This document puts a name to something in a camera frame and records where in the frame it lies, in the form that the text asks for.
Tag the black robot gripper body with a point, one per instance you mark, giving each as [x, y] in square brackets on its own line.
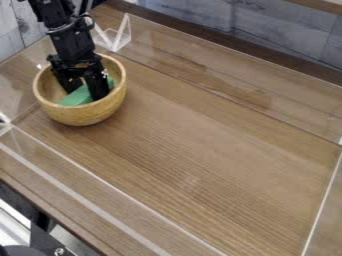
[69, 31]

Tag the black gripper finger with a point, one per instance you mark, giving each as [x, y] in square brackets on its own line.
[97, 81]
[69, 80]

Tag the green rectangular block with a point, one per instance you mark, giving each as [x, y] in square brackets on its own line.
[80, 97]

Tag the wooden bowl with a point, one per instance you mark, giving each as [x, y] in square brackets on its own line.
[88, 114]

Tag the clear acrylic corner bracket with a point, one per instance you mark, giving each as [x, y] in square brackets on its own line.
[114, 39]

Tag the clear acrylic barrier wall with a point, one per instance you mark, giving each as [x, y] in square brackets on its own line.
[217, 164]

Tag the black metal bracket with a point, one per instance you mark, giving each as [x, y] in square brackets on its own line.
[48, 244]

